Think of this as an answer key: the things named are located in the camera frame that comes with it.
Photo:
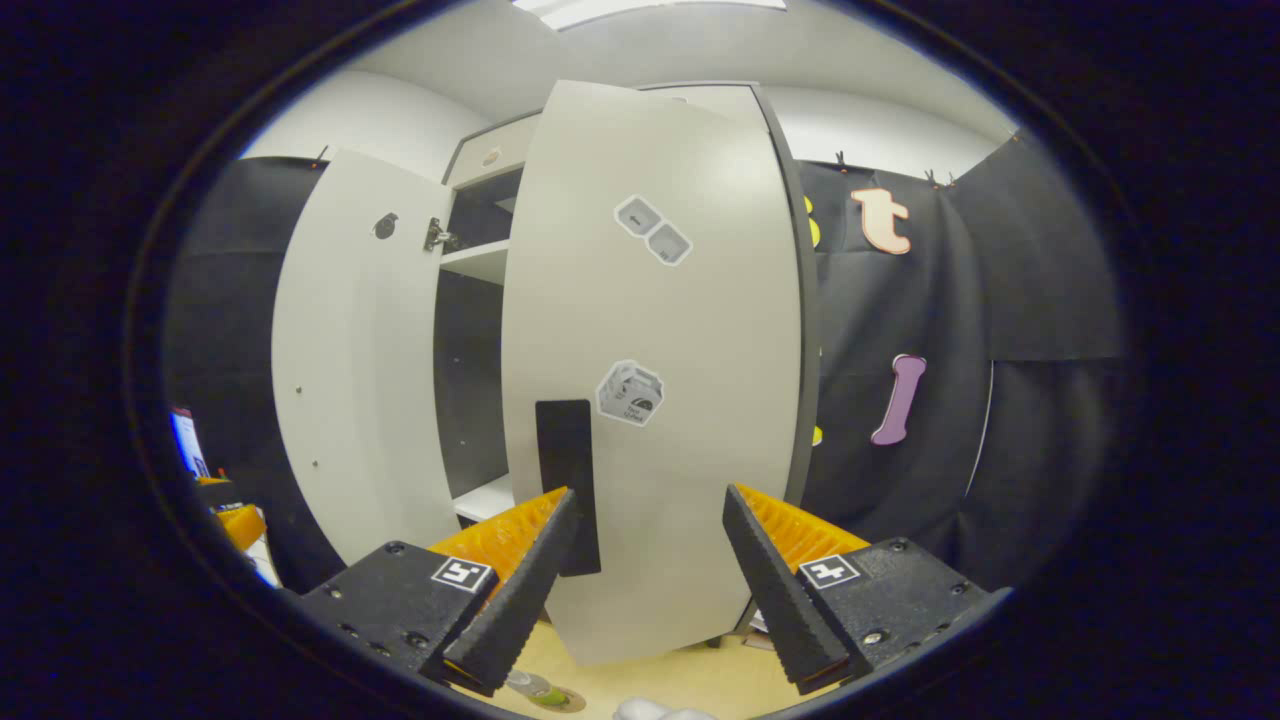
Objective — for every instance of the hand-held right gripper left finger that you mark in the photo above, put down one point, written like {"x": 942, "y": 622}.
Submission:
{"x": 520, "y": 600}

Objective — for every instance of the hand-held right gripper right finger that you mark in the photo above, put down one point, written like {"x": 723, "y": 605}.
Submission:
{"x": 775, "y": 600}

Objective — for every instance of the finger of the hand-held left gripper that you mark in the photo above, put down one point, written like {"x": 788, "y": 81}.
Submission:
{"x": 212, "y": 482}
{"x": 243, "y": 527}

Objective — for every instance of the round cork coaster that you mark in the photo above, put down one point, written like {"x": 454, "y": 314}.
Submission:
{"x": 575, "y": 701}

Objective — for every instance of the white cabinet door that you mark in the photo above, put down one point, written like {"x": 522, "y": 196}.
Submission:
{"x": 680, "y": 330}
{"x": 350, "y": 350}

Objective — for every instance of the white cabinet shelf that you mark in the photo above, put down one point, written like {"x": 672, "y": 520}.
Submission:
{"x": 488, "y": 498}
{"x": 482, "y": 260}

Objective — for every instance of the white and grey cabinet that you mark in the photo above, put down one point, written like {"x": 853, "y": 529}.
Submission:
{"x": 470, "y": 380}

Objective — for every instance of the metal door hinge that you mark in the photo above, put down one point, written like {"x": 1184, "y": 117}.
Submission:
{"x": 436, "y": 236}

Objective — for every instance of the computer monitor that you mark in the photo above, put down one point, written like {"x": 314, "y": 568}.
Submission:
{"x": 188, "y": 445}

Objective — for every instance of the black backdrop cloth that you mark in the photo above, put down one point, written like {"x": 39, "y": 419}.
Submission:
{"x": 1000, "y": 300}

